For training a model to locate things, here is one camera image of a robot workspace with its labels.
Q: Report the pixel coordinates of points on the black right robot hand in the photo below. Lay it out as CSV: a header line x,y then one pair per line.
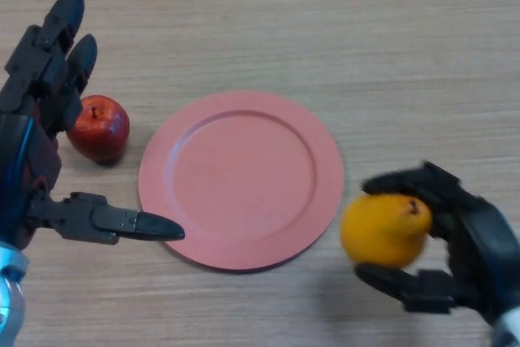
x,y
479,241

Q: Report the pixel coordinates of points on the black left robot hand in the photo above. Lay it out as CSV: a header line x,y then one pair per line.
x,y
32,160

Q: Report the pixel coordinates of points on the yellow pear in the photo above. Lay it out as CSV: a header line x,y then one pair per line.
x,y
382,229

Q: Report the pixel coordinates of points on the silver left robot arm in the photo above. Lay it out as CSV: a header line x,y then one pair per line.
x,y
10,294

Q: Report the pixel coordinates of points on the pink round plate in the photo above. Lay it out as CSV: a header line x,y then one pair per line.
x,y
243,176

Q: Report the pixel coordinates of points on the red apple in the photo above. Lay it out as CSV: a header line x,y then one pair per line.
x,y
101,133

